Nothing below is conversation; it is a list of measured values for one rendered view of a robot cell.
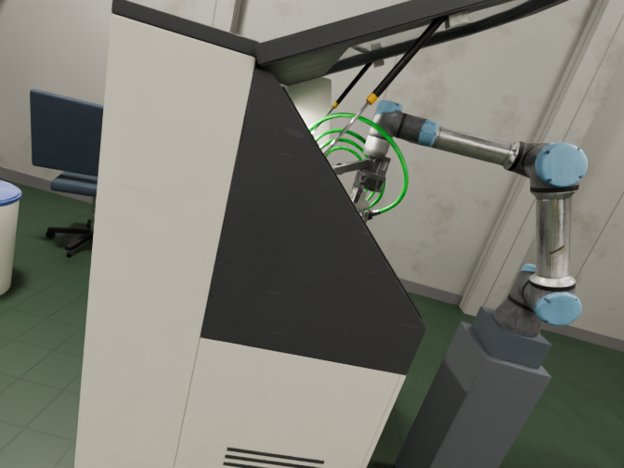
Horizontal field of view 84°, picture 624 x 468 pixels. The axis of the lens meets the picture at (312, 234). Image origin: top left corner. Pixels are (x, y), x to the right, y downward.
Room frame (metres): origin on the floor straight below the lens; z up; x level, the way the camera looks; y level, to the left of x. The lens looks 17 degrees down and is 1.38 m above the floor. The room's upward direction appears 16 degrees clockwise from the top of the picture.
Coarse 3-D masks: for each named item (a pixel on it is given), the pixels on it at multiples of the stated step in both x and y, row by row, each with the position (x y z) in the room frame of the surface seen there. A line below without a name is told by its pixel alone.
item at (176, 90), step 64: (128, 0) 0.72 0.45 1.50; (128, 64) 0.72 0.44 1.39; (192, 64) 0.74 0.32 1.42; (256, 64) 0.79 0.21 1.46; (128, 128) 0.72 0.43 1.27; (192, 128) 0.74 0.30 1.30; (128, 192) 0.72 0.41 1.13; (192, 192) 0.74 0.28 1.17; (128, 256) 0.73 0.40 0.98; (192, 256) 0.75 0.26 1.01; (128, 320) 0.73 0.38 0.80; (192, 320) 0.75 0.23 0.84; (128, 384) 0.73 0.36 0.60; (128, 448) 0.74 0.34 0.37
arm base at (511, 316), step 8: (504, 304) 1.17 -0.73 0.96; (512, 304) 1.15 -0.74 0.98; (520, 304) 1.13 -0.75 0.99; (496, 312) 1.17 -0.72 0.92; (504, 312) 1.15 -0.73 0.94; (512, 312) 1.13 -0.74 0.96; (520, 312) 1.12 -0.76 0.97; (528, 312) 1.11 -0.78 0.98; (504, 320) 1.13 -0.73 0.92; (512, 320) 1.12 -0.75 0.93; (520, 320) 1.10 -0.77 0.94; (528, 320) 1.10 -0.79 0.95; (536, 320) 1.11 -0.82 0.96; (512, 328) 1.10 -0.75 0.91; (520, 328) 1.10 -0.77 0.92; (528, 328) 1.09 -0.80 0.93; (536, 328) 1.10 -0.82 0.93; (528, 336) 1.09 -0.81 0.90; (536, 336) 1.11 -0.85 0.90
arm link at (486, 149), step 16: (448, 128) 1.21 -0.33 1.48; (432, 144) 1.21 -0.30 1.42; (448, 144) 1.19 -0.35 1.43; (464, 144) 1.18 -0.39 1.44; (480, 144) 1.18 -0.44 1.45; (496, 144) 1.18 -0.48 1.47; (512, 144) 1.18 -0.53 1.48; (528, 144) 1.17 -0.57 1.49; (480, 160) 1.21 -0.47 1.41; (496, 160) 1.18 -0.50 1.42; (512, 160) 1.16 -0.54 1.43
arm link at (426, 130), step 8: (408, 120) 1.09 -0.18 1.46; (416, 120) 1.10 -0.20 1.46; (424, 120) 1.10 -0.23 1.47; (400, 128) 1.09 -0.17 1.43; (408, 128) 1.09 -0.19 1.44; (416, 128) 1.08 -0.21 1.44; (424, 128) 1.08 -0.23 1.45; (432, 128) 1.08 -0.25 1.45; (400, 136) 1.11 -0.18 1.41; (408, 136) 1.10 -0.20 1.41; (416, 136) 1.09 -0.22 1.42; (424, 136) 1.08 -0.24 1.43; (432, 136) 1.08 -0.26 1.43; (424, 144) 1.10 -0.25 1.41
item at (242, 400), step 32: (224, 352) 0.77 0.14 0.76; (256, 352) 0.78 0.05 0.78; (192, 384) 0.76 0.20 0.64; (224, 384) 0.77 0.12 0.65; (256, 384) 0.78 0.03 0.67; (288, 384) 0.80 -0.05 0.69; (320, 384) 0.81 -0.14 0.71; (352, 384) 0.82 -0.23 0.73; (384, 384) 0.84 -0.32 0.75; (192, 416) 0.76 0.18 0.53; (224, 416) 0.77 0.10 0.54; (256, 416) 0.79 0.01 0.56; (288, 416) 0.80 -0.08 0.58; (320, 416) 0.81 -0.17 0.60; (352, 416) 0.83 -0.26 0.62; (384, 416) 0.84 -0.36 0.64; (192, 448) 0.76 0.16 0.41; (224, 448) 0.78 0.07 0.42; (256, 448) 0.79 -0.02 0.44; (288, 448) 0.80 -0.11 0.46; (320, 448) 0.82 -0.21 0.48; (352, 448) 0.83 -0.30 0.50
